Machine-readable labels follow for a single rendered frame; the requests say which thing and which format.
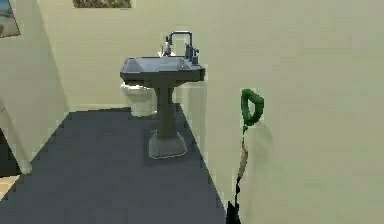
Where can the white toilet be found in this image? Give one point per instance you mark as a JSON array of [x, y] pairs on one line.
[[141, 98]]

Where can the small grey soap bottle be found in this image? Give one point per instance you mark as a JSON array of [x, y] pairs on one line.
[[166, 49]]

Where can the dark grey sink faucet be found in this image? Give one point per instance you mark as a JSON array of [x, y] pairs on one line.
[[186, 43]]

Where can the grey pedestal sink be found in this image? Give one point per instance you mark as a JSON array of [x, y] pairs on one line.
[[163, 71]]

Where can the dark framed wall picture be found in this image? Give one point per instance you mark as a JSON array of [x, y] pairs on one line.
[[101, 3]]

